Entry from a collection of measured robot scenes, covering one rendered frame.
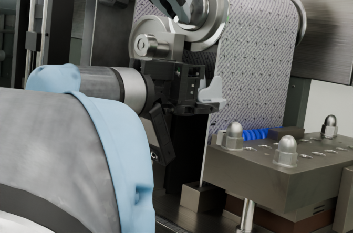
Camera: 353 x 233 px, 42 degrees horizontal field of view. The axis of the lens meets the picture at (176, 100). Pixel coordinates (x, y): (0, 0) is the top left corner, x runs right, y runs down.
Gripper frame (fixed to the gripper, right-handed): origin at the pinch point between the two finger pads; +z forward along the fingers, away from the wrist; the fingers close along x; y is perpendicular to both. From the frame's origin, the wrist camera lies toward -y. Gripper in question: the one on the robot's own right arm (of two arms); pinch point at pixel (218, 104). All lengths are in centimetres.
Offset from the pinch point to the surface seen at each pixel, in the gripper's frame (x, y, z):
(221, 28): -0.5, 13.4, -2.4
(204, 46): 3.0, 9.8, -2.4
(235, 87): -0.3, 3.1, 3.7
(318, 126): 117, -46, 263
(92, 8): 41.2, 15.0, -0.8
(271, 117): -0.3, -3.1, 17.0
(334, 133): -8.5, -5.2, 29.0
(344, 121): 97, -38, 263
